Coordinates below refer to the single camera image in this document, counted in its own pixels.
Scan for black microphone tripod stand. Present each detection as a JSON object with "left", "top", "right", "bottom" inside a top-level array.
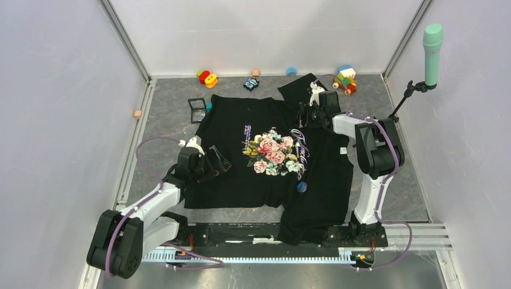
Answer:
[{"left": 387, "top": 80, "right": 437, "bottom": 123}]

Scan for white toothed cable strip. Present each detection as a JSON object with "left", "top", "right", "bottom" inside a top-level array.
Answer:
[{"left": 142, "top": 248, "right": 356, "bottom": 265}]

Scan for small wooden cube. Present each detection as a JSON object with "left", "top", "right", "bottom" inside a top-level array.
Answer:
[{"left": 133, "top": 110, "right": 142, "bottom": 120}]

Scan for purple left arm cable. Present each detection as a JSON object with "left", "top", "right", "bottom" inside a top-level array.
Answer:
[{"left": 104, "top": 137, "right": 225, "bottom": 278}]

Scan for red yellow toy rings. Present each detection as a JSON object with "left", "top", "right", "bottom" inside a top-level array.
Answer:
[{"left": 196, "top": 69, "right": 219, "bottom": 89}]

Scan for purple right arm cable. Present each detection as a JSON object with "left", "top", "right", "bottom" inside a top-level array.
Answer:
[{"left": 313, "top": 73, "right": 413, "bottom": 273}]

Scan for blue black toy car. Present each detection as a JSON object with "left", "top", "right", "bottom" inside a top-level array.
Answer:
[{"left": 243, "top": 78, "right": 260, "bottom": 92}]

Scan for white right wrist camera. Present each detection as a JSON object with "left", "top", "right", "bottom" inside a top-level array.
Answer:
[{"left": 309, "top": 82, "right": 326, "bottom": 107}]

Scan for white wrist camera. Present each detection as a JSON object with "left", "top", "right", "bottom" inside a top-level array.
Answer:
[
  {"left": 309, "top": 82, "right": 326, "bottom": 107},
  {"left": 178, "top": 136, "right": 205, "bottom": 155}
]

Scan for mint green microphone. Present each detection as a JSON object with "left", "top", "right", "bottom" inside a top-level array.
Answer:
[{"left": 422, "top": 23, "right": 444, "bottom": 87}]

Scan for colourful building block stack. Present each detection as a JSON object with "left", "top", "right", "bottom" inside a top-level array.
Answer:
[{"left": 332, "top": 64, "right": 357, "bottom": 95}]

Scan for black floral t-shirt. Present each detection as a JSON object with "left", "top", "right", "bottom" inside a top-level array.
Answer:
[{"left": 183, "top": 74, "right": 353, "bottom": 245}]

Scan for black square display frame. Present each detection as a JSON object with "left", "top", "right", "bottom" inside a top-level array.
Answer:
[{"left": 187, "top": 98, "right": 207, "bottom": 124}]

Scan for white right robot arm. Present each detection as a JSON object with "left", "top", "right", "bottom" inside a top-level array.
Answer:
[{"left": 297, "top": 88, "right": 405, "bottom": 246}]

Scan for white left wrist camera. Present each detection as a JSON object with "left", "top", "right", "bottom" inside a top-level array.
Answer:
[{"left": 178, "top": 136, "right": 205, "bottom": 155}]

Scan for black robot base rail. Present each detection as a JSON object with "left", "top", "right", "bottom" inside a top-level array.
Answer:
[{"left": 171, "top": 223, "right": 389, "bottom": 258}]

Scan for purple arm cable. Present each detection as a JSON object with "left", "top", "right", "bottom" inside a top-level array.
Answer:
[
  {"left": 313, "top": 73, "right": 413, "bottom": 273},
  {"left": 104, "top": 137, "right": 225, "bottom": 278}
]

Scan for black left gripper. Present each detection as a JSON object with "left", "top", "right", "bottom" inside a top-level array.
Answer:
[{"left": 190, "top": 146, "right": 230, "bottom": 183}]

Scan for light blue arch block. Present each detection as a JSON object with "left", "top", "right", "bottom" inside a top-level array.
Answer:
[{"left": 286, "top": 67, "right": 297, "bottom": 76}]

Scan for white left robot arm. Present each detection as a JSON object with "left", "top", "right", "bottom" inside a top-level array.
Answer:
[{"left": 86, "top": 145, "right": 231, "bottom": 279}]

